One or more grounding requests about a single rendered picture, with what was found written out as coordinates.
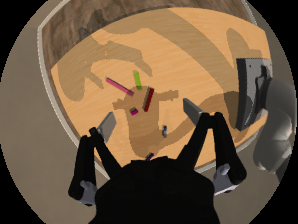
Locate small magenta block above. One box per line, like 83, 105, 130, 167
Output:
131, 109, 138, 116

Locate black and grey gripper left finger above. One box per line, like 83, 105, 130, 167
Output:
68, 111, 139, 207

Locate dark red rod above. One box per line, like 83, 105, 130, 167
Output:
144, 88, 154, 112

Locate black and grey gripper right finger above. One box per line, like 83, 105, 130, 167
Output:
159, 98, 247, 196

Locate pink rod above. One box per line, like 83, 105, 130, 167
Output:
106, 78, 134, 96

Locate purple rod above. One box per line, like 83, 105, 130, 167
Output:
146, 153, 154, 160

